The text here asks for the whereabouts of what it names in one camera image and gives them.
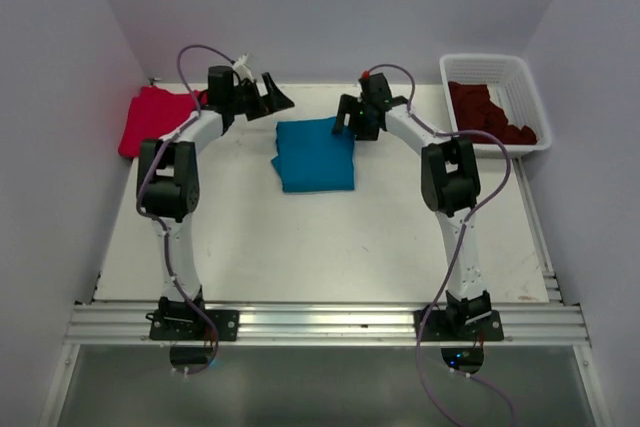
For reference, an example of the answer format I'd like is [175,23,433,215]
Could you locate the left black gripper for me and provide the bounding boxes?
[228,73,293,121]

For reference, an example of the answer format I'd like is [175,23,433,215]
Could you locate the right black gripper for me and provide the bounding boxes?
[332,93,380,141]

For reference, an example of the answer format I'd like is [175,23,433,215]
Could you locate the blue t shirt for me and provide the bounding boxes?
[271,117,355,194]

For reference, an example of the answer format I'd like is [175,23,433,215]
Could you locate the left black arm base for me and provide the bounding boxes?
[145,296,240,375]

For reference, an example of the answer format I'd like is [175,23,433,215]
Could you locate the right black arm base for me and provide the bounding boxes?
[413,291,505,375]

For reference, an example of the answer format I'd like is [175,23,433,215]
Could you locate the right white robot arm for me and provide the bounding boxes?
[332,71,492,340]

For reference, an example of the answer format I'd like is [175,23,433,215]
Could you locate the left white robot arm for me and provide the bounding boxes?
[136,65,294,340]

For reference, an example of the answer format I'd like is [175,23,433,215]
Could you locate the folded red t shirt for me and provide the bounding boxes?
[118,86,195,159]

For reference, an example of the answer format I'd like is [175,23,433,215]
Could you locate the dark red t shirt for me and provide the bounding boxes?
[448,81,538,145]

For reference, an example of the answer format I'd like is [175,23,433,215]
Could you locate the white plastic basket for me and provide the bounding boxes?
[439,53,552,158]

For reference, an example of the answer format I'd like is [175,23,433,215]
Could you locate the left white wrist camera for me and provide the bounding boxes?
[232,54,255,82]

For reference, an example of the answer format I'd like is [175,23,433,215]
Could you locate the aluminium mounting rail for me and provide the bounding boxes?
[64,302,590,347]

